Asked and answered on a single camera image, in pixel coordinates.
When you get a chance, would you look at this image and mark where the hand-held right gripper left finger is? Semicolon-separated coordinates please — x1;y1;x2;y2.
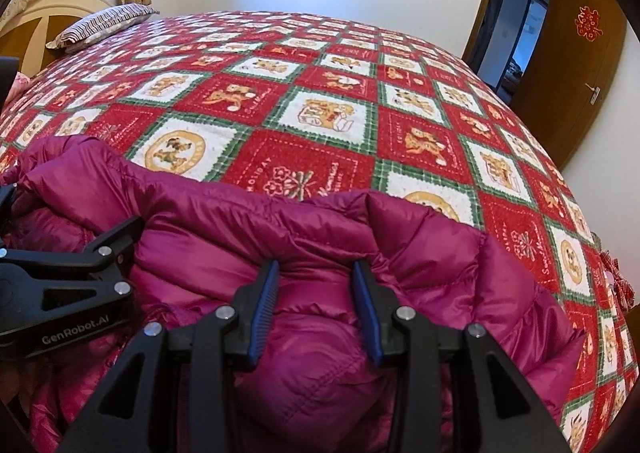
57;260;281;453

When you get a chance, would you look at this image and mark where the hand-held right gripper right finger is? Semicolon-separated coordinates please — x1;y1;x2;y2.
350;260;571;453

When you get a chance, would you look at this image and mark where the magenta puffer jacket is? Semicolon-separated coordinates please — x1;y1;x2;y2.
0;136;586;453

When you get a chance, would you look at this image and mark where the pile of clothes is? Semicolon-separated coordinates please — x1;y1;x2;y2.
597;233;636;314

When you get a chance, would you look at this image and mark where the cream wooden bed headboard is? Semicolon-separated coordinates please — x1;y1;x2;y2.
0;0;113;79

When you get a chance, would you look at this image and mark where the striped pillow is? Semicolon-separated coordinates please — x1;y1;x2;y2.
46;4;161;53

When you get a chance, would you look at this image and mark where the red checked printed bedspread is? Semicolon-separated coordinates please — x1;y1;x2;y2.
0;9;638;453

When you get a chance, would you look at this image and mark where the brown wooden door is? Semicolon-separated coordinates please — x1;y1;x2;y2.
510;0;628;171

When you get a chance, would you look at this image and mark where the red paper door decoration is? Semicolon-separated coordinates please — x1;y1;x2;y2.
574;6;605;39

